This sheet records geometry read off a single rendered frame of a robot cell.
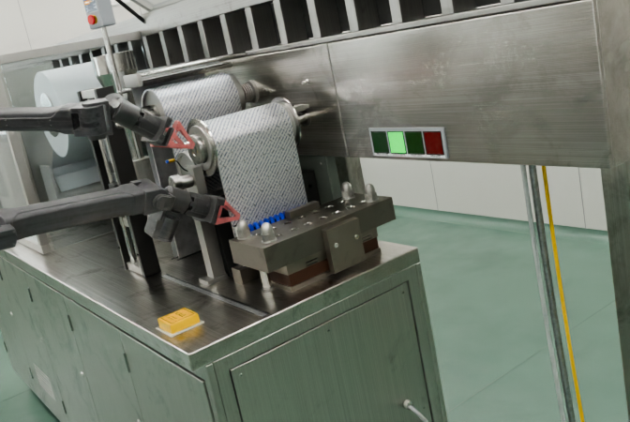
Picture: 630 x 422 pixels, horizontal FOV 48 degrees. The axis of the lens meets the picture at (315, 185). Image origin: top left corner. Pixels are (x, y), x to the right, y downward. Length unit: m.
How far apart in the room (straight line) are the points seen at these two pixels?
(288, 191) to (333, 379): 0.49
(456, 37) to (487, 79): 0.11
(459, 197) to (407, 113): 3.34
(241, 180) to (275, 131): 0.16
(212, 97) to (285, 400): 0.86
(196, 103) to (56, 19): 5.55
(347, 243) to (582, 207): 2.81
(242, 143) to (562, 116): 0.79
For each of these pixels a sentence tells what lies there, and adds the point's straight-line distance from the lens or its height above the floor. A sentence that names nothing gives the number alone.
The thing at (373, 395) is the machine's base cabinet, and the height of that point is 0.59.
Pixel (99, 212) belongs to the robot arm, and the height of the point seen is 1.20.
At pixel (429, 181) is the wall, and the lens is 5.12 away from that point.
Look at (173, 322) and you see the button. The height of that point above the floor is 0.92.
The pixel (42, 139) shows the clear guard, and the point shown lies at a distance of 2.67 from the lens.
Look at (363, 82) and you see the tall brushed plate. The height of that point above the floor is 1.33.
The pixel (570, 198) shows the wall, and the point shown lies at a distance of 4.41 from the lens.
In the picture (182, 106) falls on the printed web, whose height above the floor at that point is 1.35.
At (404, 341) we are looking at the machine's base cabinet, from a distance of 1.85.
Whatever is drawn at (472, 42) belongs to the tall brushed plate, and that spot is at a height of 1.39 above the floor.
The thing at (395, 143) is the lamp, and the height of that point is 1.18.
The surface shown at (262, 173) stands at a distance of 1.82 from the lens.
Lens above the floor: 1.48
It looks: 12 degrees down
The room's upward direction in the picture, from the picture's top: 11 degrees counter-clockwise
